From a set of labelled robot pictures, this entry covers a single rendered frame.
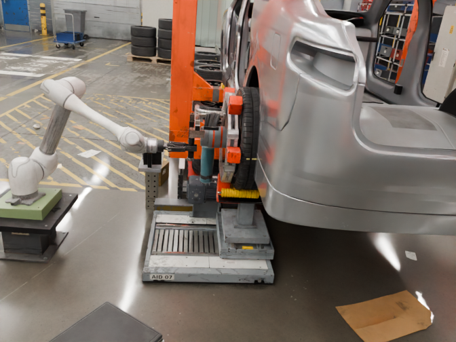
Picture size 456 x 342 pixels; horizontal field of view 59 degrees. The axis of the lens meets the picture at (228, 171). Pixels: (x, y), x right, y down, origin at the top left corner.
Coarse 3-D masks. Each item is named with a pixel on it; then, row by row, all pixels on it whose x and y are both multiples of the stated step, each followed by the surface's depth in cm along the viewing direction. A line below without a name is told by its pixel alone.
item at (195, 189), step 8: (192, 176) 309; (216, 176) 307; (192, 184) 298; (200, 184) 299; (208, 184) 306; (216, 184) 303; (192, 192) 300; (200, 192) 300; (208, 192) 304; (192, 200) 303; (200, 200) 303; (208, 200) 314; (200, 208) 325; (208, 208) 325; (216, 208) 326; (192, 216) 317; (200, 216) 318; (208, 216) 319
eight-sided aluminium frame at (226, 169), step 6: (228, 96) 250; (228, 102) 241; (222, 108) 279; (228, 114) 238; (222, 120) 281; (228, 120) 236; (234, 120) 241; (228, 126) 235; (234, 126) 239; (228, 132) 233; (234, 132) 234; (228, 138) 234; (234, 138) 234; (228, 144) 235; (234, 144) 236; (222, 150) 284; (222, 156) 282; (222, 162) 280; (222, 168) 273; (228, 168) 241; (234, 168) 242; (222, 174) 257; (228, 174) 260; (222, 180) 259; (228, 180) 259
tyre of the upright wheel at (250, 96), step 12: (252, 96) 240; (252, 108) 235; (252, 120) 232; (252, 132) 231; (252, 144) 232; (252, 156) 233; (240, 168) 238; (252, 168) 237; (240, 180) 244; (252, 180) 246
